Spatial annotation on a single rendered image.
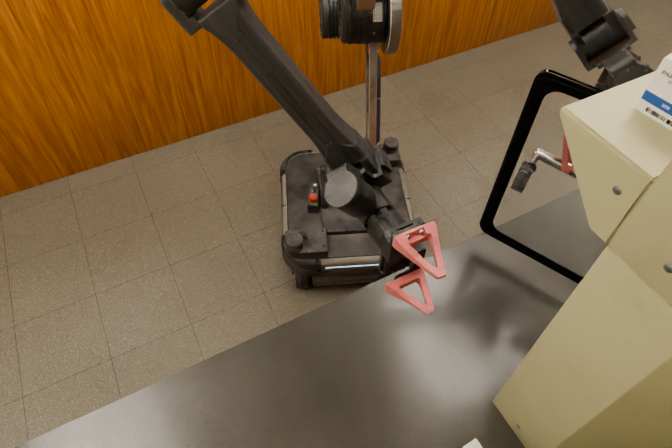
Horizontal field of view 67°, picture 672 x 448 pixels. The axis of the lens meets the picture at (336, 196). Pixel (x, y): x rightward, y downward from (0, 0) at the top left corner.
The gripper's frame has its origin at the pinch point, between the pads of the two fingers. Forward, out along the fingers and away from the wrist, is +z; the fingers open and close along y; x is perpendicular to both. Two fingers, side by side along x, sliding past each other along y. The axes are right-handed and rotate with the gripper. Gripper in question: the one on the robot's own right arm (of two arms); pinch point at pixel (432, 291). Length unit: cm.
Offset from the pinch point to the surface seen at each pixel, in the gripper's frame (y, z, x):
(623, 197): 26.7, 10.9, 9.3
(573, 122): 29.9, 2.8, 9.2
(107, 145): -108, -184, -45
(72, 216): -119, -156, -69
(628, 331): 13.4, 19.0, 9.4
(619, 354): 9.5, 19.9, 9.5
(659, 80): 34.3, 5.1, 15.7
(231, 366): -26.5, -14.5, -28.8
